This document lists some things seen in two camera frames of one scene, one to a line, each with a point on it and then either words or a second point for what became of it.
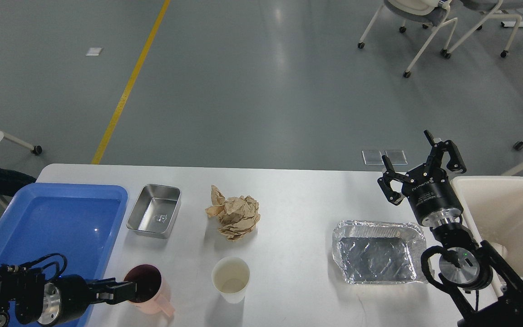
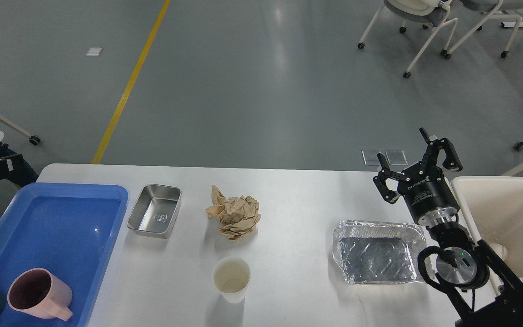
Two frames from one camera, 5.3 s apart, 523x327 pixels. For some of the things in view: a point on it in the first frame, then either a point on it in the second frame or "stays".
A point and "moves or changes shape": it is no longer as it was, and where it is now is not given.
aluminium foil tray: [378, 252] stays
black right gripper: [427, 187] stays
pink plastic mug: [153, 294] moves or changes shape
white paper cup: [230, 275] stays
